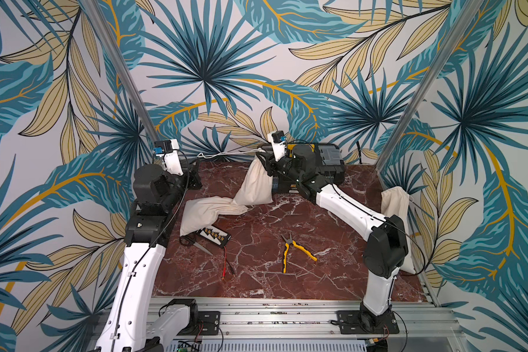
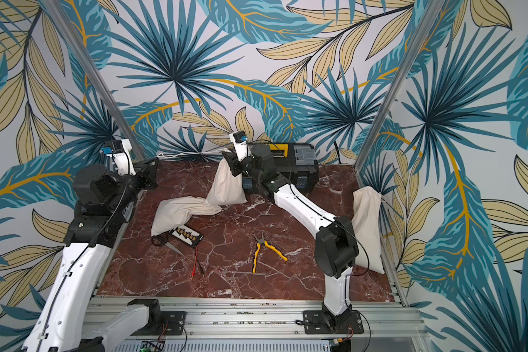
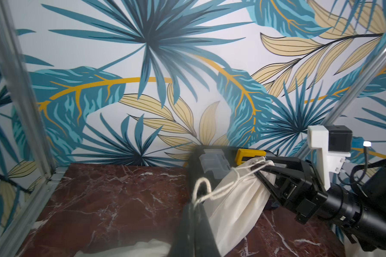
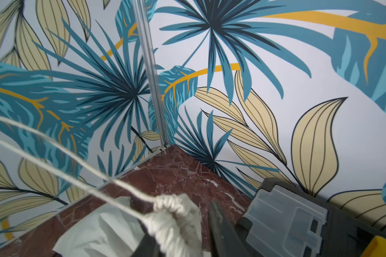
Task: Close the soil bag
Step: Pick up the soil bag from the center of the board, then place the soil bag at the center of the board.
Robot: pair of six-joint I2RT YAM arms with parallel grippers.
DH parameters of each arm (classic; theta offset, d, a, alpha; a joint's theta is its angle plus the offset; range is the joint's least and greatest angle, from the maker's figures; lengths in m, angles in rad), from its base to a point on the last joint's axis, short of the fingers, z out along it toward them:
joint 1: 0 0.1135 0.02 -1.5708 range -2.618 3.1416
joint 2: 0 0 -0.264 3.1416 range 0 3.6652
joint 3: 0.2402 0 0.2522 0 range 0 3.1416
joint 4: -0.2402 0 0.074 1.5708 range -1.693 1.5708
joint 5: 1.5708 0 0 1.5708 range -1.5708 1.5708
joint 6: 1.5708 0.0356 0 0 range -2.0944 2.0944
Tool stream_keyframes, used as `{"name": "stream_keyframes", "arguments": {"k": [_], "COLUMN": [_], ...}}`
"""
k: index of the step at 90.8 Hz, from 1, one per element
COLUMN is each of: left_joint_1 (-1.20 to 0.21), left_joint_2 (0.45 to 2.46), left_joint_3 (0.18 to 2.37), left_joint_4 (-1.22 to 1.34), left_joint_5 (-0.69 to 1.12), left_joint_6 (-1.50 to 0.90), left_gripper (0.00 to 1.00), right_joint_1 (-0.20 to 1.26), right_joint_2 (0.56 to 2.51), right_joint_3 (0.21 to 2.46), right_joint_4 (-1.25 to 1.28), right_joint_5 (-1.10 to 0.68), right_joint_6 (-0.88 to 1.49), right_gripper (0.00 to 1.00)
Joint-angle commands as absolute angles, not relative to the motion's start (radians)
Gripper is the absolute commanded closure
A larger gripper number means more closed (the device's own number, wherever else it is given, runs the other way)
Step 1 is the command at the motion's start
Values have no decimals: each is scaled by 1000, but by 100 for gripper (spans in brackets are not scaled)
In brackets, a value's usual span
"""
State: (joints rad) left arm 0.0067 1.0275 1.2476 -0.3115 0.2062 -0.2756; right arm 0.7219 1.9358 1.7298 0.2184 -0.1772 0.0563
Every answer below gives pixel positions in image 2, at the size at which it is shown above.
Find yellow toolbox handle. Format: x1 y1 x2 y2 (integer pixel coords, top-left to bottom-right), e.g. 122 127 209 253
269 143 289 158

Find black plastic toolbox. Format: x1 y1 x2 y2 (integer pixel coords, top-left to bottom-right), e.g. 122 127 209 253
274 143 319 194

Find aluminium corner post right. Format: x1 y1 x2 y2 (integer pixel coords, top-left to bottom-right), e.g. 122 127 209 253
354 0 444 176

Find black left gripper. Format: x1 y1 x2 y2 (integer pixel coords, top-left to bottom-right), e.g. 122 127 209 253
104 155 158 214

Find yellow handled pliers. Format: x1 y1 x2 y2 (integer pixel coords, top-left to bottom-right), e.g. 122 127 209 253
251 232 289 274

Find black handled scissors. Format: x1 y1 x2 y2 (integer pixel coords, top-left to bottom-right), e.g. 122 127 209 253
151 235 184 256

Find cream cloth drawstring bag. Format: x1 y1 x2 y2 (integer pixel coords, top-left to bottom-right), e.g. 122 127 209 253
157 149 248 207

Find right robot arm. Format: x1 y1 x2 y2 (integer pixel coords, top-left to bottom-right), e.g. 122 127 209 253
222 142 361 334

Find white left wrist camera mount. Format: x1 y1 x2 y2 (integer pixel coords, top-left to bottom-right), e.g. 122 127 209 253
101 139 136 176

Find aluminium corner post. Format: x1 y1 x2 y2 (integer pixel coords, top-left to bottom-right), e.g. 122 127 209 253
354 0 444 176
42 0 147 161

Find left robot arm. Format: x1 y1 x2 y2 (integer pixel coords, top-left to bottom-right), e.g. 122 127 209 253
20 158 161 351

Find red test probe lead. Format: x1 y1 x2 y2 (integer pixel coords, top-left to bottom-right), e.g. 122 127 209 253
191 246 199 280

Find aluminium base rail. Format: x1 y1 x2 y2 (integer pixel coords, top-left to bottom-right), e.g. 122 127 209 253
81 295 430 352

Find aluminium corner post left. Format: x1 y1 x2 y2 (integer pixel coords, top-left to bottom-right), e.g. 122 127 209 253
42 0 147 161

